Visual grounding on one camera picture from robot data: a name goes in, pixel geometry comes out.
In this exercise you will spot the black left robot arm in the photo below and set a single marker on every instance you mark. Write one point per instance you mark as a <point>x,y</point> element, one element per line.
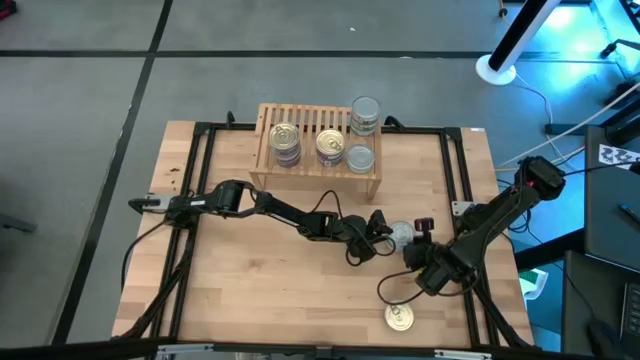
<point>285,212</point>

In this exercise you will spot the dark pen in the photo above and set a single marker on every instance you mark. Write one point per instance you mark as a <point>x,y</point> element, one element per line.
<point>629,213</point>

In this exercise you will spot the black aluminium frame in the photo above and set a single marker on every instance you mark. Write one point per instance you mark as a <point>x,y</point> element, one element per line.
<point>202,129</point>

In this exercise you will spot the black white marker sheet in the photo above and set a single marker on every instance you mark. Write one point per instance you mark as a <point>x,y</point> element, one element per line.
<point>620,156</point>

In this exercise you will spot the grey metal bracket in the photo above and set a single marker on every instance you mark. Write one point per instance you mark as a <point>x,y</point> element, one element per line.
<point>17,223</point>

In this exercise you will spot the white green box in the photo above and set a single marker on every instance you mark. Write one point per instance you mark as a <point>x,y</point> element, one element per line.
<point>534,280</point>

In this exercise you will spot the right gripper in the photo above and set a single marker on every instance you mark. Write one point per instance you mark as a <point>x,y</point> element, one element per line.
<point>432,265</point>

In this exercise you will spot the white tower fan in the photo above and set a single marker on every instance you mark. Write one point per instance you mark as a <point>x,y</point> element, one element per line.
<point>492,74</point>

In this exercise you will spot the silver mounting plate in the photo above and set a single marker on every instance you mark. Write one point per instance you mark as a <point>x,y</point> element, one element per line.
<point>154,201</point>
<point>461,207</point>

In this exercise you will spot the dark grey desk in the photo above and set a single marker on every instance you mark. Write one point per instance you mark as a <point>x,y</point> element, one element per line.
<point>590,290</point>

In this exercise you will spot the black desk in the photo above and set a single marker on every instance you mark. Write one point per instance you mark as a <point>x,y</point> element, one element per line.
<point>610,210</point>

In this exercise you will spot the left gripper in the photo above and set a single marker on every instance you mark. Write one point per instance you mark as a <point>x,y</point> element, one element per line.
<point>360,240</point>

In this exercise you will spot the black power strip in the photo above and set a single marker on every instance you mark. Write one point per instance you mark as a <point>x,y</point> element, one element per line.
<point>562,129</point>

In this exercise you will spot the wooden slatted shelf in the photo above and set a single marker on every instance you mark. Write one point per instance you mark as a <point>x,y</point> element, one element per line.
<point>310,172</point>

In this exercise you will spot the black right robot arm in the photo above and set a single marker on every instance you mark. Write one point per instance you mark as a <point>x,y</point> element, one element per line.
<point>495,220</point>

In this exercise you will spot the black keyboard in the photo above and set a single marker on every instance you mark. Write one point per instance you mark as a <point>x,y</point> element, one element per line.
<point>632,312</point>

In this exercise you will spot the black computer mouse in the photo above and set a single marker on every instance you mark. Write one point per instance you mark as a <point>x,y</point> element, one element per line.
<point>602,337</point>

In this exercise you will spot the white label sticker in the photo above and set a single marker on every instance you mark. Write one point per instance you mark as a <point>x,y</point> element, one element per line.
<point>477,130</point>

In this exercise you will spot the silver metal bracket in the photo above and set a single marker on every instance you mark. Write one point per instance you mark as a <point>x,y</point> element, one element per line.
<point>462,354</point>
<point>185,348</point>

